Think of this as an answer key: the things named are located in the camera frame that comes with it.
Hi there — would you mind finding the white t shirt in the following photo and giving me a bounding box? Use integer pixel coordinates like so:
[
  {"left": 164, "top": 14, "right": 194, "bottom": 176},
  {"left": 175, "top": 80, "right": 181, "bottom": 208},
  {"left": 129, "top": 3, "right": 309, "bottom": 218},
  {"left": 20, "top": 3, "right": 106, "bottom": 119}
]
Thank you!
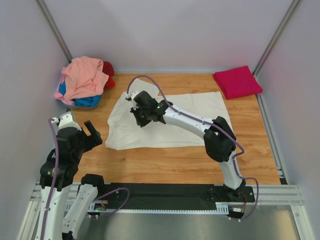
[{"left": 104, "top": 79, "right": 238, "bottom": 151}]

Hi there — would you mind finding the folded magenta t shirt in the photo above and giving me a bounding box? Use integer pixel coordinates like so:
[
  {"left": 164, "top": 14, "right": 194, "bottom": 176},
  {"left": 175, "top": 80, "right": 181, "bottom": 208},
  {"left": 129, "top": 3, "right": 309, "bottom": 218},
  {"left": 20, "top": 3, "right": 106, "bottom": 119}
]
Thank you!
[{"left": 212, "top": 65, "right": 263, "bottom": 100}]

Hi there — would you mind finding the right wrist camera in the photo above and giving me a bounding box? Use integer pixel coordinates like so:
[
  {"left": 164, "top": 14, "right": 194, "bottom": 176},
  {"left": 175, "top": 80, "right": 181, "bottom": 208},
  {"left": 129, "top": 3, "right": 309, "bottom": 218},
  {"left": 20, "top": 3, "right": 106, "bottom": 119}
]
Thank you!
[{"left": 125, "top": 90, "right": 152, "bottom": 107}]

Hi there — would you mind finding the pink t shirt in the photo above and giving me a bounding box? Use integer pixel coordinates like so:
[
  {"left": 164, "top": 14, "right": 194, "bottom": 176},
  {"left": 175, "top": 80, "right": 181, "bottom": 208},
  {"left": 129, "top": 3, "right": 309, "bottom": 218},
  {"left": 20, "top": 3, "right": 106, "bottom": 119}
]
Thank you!
[{"left": 54, "top": 76, "right": 75, "bottom": 106}]

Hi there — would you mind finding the peach t shirt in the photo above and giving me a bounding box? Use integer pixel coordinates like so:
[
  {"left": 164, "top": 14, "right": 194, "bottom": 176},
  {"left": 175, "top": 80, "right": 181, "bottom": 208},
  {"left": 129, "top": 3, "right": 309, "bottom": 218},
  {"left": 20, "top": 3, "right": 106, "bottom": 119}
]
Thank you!
[{"left": 61, "top": 56, "right": 109, "bottom": 100}]

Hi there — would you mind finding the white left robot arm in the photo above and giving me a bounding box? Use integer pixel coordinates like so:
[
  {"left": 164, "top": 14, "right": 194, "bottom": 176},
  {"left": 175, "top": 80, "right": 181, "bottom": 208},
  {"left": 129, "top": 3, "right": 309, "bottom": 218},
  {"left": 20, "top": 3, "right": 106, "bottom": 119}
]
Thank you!
[{"left": 36, "top": 117, "right": 106, "bottom": 240}]

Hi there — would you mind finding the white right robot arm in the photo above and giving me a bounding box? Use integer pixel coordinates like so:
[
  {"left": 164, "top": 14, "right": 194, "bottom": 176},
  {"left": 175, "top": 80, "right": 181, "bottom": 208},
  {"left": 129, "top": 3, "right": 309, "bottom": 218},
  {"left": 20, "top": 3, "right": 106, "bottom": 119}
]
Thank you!
[{"left": 127, "top": 98, "right": 246, "bottom": 202}]

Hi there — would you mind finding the blue t shirt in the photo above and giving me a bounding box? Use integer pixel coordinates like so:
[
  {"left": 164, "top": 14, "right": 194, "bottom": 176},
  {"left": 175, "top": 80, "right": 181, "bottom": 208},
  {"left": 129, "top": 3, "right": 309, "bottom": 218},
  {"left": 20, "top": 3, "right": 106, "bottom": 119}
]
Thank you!
[{"left": 72, "top": 95, "right": 102, "bottom": 107}]

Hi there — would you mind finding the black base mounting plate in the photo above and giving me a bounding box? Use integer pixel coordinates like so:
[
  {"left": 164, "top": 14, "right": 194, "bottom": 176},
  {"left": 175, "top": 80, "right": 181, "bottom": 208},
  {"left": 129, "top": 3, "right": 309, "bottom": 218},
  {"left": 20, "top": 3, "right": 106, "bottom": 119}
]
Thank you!
[{"left": 99, "top": 183, "right": 255, "bottom": 210}]

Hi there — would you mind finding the slotted white cable duct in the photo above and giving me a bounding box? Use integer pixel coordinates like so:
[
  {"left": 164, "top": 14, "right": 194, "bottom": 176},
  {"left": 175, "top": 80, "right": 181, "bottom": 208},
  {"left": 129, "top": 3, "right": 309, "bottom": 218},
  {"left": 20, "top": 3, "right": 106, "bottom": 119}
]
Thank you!
[{"left": 87, "top": 202, "right": 230, "bottom": 215}]

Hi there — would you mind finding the dark red t shirt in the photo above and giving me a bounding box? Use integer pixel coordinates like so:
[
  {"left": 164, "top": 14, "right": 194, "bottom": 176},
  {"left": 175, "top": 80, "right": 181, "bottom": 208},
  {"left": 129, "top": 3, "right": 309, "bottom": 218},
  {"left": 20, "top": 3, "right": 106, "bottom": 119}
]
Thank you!
[{"left": 102, "top": 61, "right": 116, "bottom": 90}]

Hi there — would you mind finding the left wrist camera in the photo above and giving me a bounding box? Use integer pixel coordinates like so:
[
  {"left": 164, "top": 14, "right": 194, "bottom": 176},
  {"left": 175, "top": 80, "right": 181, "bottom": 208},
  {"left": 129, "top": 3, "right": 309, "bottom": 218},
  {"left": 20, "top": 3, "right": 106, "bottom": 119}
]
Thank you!
[{"left": 58, "top": 111, "right": 82, "bottom": 131}]

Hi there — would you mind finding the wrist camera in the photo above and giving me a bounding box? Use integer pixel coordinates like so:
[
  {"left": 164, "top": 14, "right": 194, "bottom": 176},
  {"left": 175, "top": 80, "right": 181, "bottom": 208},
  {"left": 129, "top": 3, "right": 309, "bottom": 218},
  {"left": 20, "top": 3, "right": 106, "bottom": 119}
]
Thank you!
[
  {"left": 58, "top": 111, "right": 82, "bottom": 131},
  {"left": 125, "top": 90, "right": 152, "bottom": 107}
]

